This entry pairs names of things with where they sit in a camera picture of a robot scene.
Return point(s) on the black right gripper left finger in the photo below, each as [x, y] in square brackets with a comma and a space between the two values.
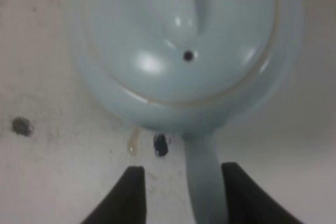
[125, 202]

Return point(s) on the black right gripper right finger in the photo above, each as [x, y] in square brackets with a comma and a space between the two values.
[248, 202]

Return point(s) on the pale blue porcelain teapot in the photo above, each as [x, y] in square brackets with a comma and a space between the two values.
[185, 67]

